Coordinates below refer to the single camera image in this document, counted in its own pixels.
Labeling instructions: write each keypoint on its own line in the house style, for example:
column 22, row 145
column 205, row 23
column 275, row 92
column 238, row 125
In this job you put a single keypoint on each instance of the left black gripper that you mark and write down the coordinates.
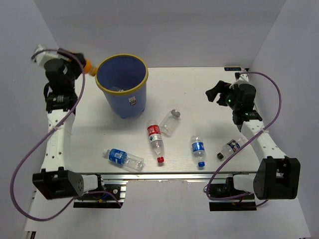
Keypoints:
column 76, row 64

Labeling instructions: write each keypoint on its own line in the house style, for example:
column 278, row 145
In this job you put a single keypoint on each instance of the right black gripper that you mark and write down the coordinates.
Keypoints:
column 218, row 88

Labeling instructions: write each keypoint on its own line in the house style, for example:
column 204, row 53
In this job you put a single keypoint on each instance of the orange juice bottle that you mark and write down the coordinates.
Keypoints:
column 86, row 64

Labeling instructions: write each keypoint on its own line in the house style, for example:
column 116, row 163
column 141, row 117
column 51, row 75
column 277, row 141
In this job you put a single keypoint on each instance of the black cap Pepsi bottle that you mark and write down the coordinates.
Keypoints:
column 232, row 146

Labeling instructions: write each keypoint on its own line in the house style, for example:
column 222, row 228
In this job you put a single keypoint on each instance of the blue cap Pepsi bottle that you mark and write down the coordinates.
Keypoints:
column 198, row 151

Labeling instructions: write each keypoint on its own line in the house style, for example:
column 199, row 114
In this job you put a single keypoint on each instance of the clear bottle with green label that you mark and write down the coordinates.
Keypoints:
column 116, row 89

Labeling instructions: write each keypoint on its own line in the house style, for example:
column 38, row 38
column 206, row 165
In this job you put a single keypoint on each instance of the clear jar with grey lid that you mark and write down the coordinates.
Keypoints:
column 170, row 122

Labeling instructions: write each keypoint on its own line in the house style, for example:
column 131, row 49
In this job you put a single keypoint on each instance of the red label water bottle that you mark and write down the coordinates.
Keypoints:
column 155, row 139

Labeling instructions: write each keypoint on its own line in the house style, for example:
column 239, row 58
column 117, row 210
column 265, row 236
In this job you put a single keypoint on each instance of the blue label water bottle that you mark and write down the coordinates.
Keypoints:
column 124, row 160

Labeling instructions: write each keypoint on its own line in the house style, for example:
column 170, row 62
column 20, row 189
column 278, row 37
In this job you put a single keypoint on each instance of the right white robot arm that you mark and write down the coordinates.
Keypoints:
column 277, row 177

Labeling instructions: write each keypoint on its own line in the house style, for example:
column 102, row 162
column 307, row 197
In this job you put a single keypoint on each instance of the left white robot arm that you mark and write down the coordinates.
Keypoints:
column 56, row 179

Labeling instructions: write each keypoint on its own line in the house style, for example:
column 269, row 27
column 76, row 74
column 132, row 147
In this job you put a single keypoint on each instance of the blue bin with yellow rim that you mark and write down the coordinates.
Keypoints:
column 130, row 73

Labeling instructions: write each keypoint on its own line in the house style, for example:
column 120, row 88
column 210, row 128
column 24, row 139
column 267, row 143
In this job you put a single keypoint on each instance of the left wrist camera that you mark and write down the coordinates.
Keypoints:
column 41, row 58

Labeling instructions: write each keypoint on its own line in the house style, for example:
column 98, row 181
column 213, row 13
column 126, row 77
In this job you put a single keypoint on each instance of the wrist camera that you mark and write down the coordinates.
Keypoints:
column 41, row 58
column 240, row 78

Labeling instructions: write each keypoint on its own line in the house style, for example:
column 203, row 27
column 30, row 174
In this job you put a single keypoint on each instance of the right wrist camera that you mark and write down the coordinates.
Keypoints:
column 240, row 78

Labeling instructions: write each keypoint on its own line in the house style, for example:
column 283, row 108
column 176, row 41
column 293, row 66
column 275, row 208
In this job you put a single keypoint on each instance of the aluminium table rail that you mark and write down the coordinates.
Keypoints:
column 157, row 176

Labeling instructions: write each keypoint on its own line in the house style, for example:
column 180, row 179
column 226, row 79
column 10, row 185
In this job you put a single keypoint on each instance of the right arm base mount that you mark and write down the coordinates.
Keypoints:
column 226, row 197

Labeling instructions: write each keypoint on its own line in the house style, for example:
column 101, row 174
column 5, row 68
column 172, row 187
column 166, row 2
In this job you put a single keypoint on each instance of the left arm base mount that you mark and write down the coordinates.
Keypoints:
column 110, row 194

